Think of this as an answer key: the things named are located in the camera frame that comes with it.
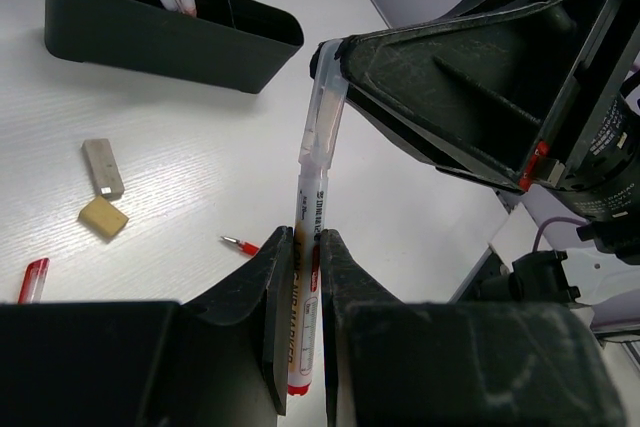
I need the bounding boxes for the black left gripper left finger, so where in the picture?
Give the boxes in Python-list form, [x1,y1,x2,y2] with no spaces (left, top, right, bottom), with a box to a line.
[185,226,293,417]

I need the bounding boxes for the clear marker cap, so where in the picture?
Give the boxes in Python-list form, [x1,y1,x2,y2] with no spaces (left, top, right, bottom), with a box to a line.
[299,39,348,171]

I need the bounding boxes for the red pen cap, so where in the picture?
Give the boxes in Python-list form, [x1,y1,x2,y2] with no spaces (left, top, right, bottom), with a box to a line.
[17,258,50,304]

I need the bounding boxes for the yellow eraser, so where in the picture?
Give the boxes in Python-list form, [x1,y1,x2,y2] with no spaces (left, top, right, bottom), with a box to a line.
[78,196,129,240]

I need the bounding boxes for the red ballpoint pen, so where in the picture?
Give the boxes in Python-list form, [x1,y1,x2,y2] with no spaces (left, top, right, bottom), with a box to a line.
[220,236,260,257]

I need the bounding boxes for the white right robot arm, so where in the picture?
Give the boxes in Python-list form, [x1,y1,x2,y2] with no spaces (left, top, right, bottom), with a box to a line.
[339,0,639,308]

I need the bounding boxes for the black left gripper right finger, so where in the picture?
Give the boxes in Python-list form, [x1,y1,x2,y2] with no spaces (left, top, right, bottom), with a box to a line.
[320,229,400,426]

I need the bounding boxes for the grey white eraser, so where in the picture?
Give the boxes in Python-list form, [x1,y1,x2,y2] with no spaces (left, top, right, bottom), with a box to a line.
[81,138,125,200]

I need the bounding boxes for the black stationery container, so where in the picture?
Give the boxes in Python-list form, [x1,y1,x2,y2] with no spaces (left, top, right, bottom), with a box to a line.
[44,0,304,94]

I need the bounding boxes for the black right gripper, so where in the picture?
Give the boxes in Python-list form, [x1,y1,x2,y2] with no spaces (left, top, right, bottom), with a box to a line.
[339,0,639,257]

